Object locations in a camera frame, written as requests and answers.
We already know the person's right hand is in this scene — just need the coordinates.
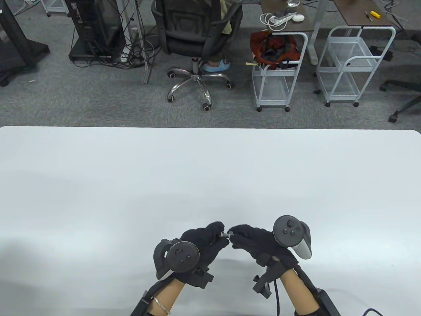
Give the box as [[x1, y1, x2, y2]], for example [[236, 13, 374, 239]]
[[228, 224, 299, 274]]

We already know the person's left hand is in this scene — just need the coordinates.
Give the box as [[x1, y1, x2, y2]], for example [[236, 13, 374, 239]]
[[171, 222, 230, 287]]

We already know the person's left forearm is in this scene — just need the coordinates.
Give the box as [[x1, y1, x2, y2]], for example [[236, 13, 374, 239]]
[[146, 278, 186, 316]]

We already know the black left forearm sensor box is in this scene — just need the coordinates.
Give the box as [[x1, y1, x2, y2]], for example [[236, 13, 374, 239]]
[[129, 280, 171, 316]]

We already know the person's right forearm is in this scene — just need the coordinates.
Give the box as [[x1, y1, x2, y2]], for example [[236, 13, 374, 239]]
[[279, 268, 318, 313]]

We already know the black right forearm sensor box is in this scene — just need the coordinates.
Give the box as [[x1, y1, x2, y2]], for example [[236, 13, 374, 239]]
[[294, 265, 341, 316]]

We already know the grey left hand controller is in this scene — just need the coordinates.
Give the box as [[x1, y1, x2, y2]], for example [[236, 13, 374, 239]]
[[153, 239, 200, 280]]

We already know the grey hand controller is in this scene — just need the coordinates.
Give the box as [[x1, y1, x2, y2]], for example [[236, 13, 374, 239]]
[[273, 215, 312, 259], [153, 239, 200, 280]]

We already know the grey right hand controller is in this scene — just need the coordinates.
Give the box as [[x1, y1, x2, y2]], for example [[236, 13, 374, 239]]
[[273, 215, 312, 259]]

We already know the red and black bag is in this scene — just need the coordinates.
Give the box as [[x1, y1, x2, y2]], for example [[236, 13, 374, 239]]
[[250, 30, 301, 70]]

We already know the black mesh office chair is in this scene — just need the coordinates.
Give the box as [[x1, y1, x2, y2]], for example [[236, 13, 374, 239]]
[[151, 0, 244, 111]]

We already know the black chair base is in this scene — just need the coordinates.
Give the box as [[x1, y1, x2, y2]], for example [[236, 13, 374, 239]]
[[379, 79, 421, 123]]

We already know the brown top desk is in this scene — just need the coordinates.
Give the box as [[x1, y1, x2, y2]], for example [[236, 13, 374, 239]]
[[332, 0, 395, 27], [259, 0, 329, 65]]

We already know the white power strip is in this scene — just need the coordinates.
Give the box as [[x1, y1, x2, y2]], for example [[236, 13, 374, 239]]
[[271, 12, 298, 25]]

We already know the black power adapter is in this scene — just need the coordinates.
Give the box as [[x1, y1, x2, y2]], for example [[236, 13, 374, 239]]
[[368, 45, 394, 62]]

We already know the black computer tower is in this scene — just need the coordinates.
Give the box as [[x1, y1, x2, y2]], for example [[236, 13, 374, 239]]
[[64, 0, 127, 62]]

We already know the black rolling stand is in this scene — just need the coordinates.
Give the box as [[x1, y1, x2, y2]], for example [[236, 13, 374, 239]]
[[0, 0, 50, 87]]

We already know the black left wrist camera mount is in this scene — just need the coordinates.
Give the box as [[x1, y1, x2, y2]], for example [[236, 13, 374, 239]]
[[184, 267, 214, 289]]

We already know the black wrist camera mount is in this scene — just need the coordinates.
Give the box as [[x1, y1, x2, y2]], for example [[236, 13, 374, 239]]
[[253, 255, 283, 299], [184, 267, 214, 289]]

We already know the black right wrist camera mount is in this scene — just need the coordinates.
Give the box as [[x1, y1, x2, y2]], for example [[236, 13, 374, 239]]
[[253, 255, 283, 299]]

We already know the silver bracelet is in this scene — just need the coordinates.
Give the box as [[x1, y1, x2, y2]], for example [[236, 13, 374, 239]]
[[153, 296, 171, 315]]

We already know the aluminium frame post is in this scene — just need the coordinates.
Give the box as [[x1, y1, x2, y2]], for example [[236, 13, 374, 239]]
[[117, 0, 155, 84]]

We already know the tangle of black cables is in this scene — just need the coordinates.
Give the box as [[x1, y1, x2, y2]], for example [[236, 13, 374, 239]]
[[71, 0, 159, 70]]

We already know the white coiled cable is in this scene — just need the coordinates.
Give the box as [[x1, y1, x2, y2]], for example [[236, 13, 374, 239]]
[[260, 13, 280, 29]]

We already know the small white wire cart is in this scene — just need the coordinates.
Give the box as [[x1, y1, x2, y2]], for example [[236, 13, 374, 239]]
[[41, 0, 69, 17]]

